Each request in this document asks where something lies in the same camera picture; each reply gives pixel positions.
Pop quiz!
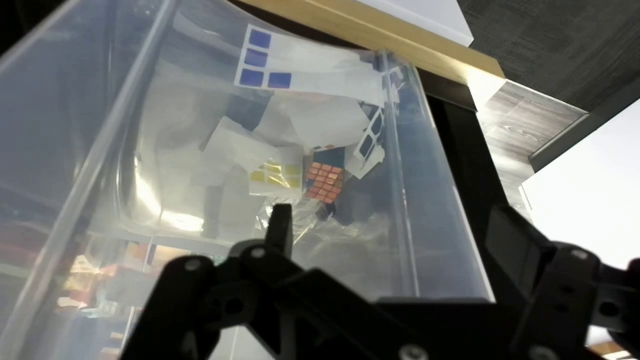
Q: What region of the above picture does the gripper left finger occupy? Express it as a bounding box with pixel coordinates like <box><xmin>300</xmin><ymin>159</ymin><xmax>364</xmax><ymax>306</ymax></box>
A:
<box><xmin>119</xmin><ymin>203</ymin><xmax>396</xmax><ymax>360</ymax></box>

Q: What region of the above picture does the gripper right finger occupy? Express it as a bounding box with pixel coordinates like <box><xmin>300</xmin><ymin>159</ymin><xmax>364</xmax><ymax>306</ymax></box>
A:
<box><xmin>484</xmin><ymin>204</ymin><xmax>640</xmax><ymax>360</ymax></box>

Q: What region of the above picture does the transparent plastic drawer box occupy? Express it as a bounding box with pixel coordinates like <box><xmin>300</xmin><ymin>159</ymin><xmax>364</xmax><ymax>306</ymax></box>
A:
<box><xmin>0</xmin><ymin>0</ymin><xmax>497</xmax><ymax>360</ymax></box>

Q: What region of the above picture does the yellow sticker sheet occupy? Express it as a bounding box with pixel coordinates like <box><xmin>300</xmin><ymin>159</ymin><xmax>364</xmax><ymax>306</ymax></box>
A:
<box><xmin>248</xmin><ymin>160</ymin><xmax>304</xmax><ymax>197</ymax></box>

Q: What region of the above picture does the white paper sheet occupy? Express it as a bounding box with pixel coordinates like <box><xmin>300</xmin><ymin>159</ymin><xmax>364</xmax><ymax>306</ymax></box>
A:
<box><xmin>199</xmin><ymin>116</ymin><xmax>280</xmax><ymax>187</ymax></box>

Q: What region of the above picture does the clear plastic bag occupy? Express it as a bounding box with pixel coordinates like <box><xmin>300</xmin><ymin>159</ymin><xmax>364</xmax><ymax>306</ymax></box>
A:
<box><xmin>255</xmin><ymin>199</ymin><xmax>403</xmax><ymax>281</ymax></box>

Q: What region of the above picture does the small blue sticker sheet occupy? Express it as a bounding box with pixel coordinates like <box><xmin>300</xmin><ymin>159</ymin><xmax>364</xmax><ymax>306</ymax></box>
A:
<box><xmin>345</xmin><ymin>107</ymin><xmax>387</xmax><ymax>180</ymax></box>

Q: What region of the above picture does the large blue sticker sheet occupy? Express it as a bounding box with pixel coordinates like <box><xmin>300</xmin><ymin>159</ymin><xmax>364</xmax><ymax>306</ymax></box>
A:
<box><xmin>234</xmin><ymin>24</ymin><xmax>387</xmax><ymax>107</ymax></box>

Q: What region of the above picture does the white board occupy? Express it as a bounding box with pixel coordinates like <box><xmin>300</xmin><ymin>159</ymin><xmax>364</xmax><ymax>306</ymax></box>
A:
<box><xmin>357</xmin><ymin>0</ymin><xmax>474</xmax><ymax>47</ymax></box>

